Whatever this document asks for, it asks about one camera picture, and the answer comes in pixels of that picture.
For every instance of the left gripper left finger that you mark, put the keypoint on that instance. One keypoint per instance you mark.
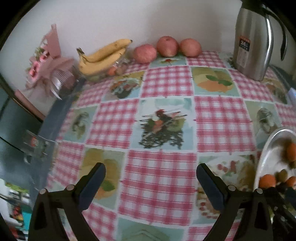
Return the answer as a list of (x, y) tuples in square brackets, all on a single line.
[(45, 221)]

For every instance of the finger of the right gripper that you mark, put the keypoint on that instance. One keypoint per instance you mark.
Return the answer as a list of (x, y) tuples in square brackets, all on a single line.
[(283, 221)]

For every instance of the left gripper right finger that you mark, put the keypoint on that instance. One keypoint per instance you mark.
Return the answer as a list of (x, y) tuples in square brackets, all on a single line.
[(255, 222)]

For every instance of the orange tangerine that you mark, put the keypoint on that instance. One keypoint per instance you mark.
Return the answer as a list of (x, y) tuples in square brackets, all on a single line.
[(267, 181), (291, 152)]

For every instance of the large steel plate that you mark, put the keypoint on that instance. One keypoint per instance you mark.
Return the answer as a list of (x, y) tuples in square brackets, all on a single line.
[(273, 156)]

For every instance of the checkered picture tablecloth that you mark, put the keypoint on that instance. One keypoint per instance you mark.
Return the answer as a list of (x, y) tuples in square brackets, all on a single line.
[(151, 127)]

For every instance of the pink flower bouquet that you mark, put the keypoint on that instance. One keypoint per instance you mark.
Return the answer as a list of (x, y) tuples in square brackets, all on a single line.
[(49, 73)]

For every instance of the steel thermos jug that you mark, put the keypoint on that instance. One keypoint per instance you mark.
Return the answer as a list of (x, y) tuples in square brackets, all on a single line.
[(254, 39)]

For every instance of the clear glass fruit bowl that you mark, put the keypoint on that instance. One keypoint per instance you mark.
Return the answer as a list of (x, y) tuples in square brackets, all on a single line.
[(104, 71)]

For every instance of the yellow banana bunch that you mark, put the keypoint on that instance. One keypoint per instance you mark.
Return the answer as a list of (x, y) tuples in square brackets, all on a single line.
[(107, 50)]

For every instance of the red apple right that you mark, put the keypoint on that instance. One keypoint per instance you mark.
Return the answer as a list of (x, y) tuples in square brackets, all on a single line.
[(190, 47)]

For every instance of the red apple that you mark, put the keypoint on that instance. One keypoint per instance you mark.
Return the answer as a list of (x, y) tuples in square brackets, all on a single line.
[(167, 46), (144, 54), (190, 47)]

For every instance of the red apple middle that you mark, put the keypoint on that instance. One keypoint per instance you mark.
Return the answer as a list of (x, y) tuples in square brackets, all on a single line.
[(167, 46)]

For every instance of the red apple left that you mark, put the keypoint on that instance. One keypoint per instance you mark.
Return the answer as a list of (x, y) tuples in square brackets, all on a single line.
[(144, 54)]

